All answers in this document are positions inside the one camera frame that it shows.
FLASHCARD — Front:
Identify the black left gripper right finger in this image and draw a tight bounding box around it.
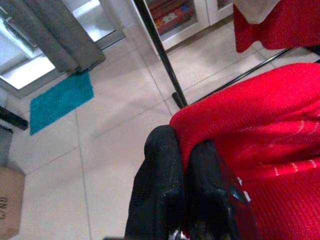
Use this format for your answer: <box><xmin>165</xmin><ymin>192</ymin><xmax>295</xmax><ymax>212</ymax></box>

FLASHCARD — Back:
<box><xmin>186</xmin><ymin>139</ymin><xmax>261</xmax><ymax>240</ymax></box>

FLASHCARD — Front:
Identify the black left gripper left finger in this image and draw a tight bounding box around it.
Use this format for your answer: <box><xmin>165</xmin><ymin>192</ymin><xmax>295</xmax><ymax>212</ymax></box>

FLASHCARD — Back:
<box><xmin>124</xmin><ymin>124</ymin><xmax>187</xmax><ymax>238</ymax></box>

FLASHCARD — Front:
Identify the red knit garment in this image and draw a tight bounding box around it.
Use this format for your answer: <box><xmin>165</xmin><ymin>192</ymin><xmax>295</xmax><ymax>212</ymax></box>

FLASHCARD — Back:
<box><xmin>169</xmin><ymin>62</ymin><xmax>320</xmax><ymax>240</ymax></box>

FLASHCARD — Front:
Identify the teal floor mat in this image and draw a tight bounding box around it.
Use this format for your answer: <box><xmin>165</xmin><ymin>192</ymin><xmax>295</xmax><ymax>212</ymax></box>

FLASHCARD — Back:
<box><xmin>29</xmin><ymin>70</ymin><xmax>95</xmax><ymax>136</ymax></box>

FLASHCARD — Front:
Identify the chrome and black clothes rack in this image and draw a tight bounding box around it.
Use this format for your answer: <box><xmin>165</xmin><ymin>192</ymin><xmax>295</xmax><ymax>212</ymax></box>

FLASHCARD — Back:
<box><xmin>133</xmin><ymin>0</ymin><xmax>320</xmax><ymax>110</ymax></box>

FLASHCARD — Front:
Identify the small printed cardboard box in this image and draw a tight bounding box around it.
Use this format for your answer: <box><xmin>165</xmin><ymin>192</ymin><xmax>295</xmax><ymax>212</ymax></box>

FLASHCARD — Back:
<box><xmin>0</xmin><ymin>166</ymin><xmax>26</xmax><ymax>240</ymax></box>

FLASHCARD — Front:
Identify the grey flat panel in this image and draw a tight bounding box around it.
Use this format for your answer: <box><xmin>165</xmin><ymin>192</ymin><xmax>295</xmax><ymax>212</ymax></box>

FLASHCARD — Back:
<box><xmin>0</xmin><ymin>127</ymin><xmax>13</xmax><ymax>166</ymax></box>

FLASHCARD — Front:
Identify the colourful red box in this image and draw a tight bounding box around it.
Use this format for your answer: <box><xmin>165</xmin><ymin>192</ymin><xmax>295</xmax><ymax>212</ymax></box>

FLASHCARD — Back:
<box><xmin>149</xmin><ymin>0</ymin><xmax>198</xmax><ymax>36</ymax></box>

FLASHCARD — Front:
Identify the glass sliding door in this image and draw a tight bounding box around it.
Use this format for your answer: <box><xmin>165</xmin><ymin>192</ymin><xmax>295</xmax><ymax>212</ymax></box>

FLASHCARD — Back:
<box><xmin>0</xmin><ymin>0</ymin><xmax>126</xmax><ymax>99</ymax></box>

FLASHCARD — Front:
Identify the white glass-door cabinet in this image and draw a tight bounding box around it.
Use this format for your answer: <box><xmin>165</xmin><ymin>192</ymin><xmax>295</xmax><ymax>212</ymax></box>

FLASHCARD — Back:
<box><xmin>129</xmin><ymin>0</ymin><xmax>235</xmax><ymax>52</ymax></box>

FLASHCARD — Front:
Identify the red t-shirt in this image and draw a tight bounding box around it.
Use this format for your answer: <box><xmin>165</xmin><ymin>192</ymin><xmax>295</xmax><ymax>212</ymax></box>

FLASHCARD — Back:
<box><xmin>232</xmin><ymin>0</ymin><xmax>320</xmax><ymax>53</ymax></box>

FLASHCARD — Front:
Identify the grey curtain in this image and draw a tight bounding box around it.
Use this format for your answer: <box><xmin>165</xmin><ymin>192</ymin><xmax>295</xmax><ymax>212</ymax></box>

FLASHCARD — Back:
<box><xmin>0</xmin><ymin>0</ymin><xmax>107</xmax><ymax>74</ymax></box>

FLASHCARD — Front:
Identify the white grey patterned garment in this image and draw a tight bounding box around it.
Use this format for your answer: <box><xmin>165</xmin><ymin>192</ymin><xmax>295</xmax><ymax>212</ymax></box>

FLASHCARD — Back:
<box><xmin>233</xmin><ymin>0</ymin><xmax>283</xmax><ymax>25</ymax></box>

